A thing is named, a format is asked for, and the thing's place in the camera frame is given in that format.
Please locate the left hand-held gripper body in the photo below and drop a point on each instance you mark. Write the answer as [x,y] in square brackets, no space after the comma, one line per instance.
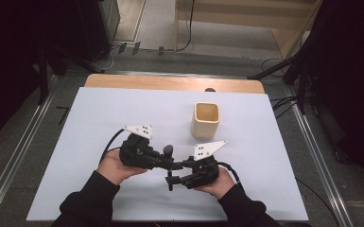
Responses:
[135,151]

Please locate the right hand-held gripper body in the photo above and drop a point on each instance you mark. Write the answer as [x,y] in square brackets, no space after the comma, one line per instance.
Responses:
[203,171]

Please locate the black makeup brush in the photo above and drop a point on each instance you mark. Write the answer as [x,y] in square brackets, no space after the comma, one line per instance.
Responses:
[169,151]

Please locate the beige square cup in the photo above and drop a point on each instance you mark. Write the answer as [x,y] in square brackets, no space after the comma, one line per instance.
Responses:
[205,127]

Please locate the person's right hand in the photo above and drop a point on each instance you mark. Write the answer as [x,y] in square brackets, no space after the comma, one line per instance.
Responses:
[220,186]

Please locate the person's left hand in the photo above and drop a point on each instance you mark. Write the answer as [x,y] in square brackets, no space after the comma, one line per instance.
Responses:
[116,170]

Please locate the white table mat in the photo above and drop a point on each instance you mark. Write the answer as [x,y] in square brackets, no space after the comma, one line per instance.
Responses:
[249,176]

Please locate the black tape strip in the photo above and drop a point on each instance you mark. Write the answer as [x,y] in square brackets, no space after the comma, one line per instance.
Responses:
[64,113]

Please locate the dark power plug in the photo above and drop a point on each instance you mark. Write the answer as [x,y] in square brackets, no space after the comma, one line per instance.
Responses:
[136,48]
[122,48]

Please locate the black tripod stand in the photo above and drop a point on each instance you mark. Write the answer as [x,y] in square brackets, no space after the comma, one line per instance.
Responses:
[302,85]
[43,78]

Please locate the black cabinet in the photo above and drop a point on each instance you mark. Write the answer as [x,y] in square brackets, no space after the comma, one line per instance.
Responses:
[96,28]

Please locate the black curtain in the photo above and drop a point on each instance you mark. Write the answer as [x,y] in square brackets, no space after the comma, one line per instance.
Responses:
[9,63]
[353,78]

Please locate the light wooden furniture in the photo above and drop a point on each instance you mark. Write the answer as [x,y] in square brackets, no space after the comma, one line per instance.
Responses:
[233,19]

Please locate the metal floor rail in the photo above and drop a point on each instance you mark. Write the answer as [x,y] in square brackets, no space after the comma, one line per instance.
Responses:
[15,151]
[321,164]

